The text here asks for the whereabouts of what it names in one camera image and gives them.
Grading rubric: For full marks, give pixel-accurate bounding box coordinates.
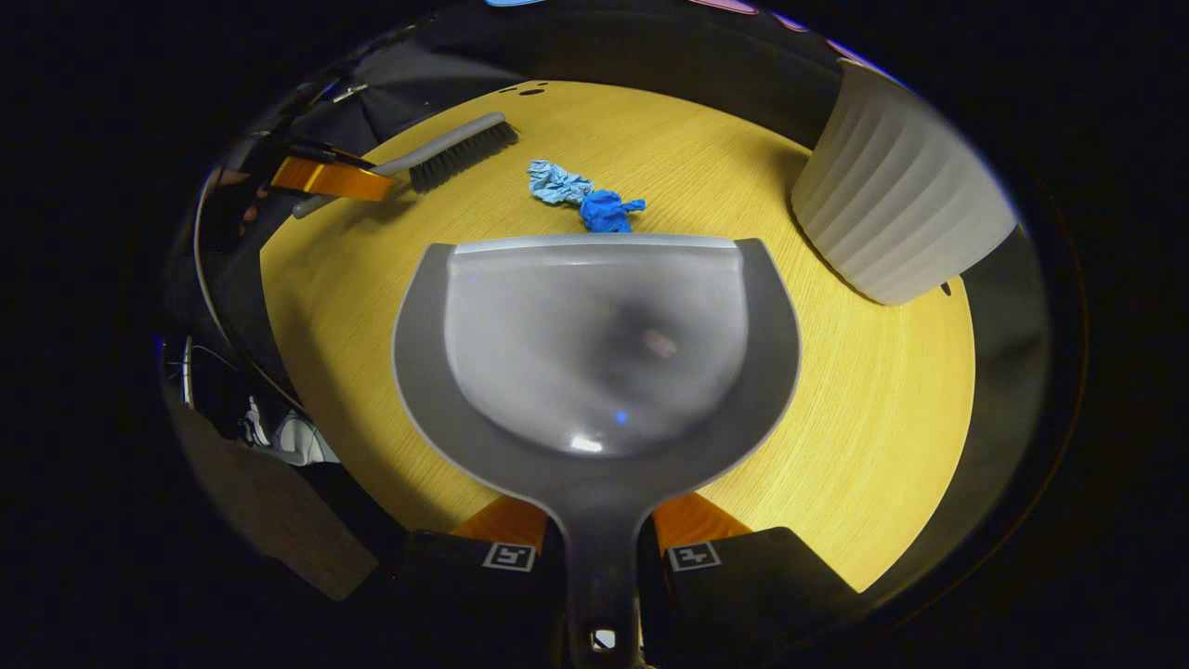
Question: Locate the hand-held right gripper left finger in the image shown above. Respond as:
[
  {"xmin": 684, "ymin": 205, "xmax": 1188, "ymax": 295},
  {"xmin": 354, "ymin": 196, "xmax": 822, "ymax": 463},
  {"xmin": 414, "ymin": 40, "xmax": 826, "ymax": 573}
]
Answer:
[{"xmin": 358, "ymin": 495, "xmax": 569, "ymax": 669}]

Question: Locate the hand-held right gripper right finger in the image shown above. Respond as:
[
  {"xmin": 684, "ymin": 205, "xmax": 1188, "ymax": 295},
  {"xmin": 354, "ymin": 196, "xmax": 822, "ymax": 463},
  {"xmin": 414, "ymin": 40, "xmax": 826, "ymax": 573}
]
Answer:
[{"xmin": 639, "ymin": 492, "xmax": 861, "ymax": 669}]

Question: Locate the small grey broom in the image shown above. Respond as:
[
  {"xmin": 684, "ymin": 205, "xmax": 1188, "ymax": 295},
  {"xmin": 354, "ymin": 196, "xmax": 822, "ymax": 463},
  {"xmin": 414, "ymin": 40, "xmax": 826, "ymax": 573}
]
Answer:
[{"xmin": 292, "ymin": 111, "xmax": 519, "ymax": 220}]

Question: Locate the light blue paper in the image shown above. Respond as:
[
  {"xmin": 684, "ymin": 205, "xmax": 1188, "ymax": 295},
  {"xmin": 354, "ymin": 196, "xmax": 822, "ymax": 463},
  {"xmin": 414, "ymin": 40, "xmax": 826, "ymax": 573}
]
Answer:
[{"xmin": 528, "ymin": 160, "xmax": 595, "ymax": 206}]

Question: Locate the dark blue paper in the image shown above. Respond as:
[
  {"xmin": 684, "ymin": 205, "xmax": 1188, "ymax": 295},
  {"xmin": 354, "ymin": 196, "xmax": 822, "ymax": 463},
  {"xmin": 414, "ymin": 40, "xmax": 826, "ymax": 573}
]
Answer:
[{"xmin": 580, "ymin": 190, "xmax": 647, "ymax": 234}]

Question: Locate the grey dustpan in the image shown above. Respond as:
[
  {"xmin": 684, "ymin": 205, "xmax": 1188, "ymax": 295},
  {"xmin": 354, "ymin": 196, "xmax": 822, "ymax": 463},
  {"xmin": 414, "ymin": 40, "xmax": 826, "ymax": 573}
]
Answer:
[{"xmin": 392, "ymin": 232, "xmax": 803, "ymax": 669}]

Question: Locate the white shoe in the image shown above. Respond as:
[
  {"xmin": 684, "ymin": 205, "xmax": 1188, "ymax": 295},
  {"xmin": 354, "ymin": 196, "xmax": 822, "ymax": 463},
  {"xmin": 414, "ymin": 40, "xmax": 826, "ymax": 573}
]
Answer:
[{"xmin": 243, "ymin": 398, "xmax": 341, "ymax": 466}]

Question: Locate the black cable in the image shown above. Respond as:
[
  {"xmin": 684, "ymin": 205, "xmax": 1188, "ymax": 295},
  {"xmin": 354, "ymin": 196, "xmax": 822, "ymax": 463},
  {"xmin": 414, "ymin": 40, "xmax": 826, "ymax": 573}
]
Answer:
[{"xmin": 192, "ymin": 167, "xmax": 309, "ymax": 414}]

